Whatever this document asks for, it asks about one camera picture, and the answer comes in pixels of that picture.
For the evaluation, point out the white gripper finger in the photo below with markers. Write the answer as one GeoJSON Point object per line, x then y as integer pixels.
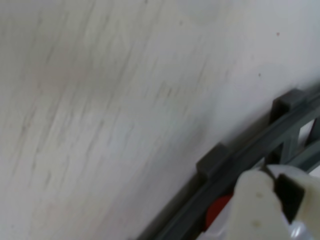
{"type": "Point", "coordinates": [310, 192]}
{"type": "Point", "coordinates": [255, 202]}

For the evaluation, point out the white Shinkansen toy locomotive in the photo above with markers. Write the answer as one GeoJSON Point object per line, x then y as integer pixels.
{"type": "Point", "coordinates": [217, 212]}

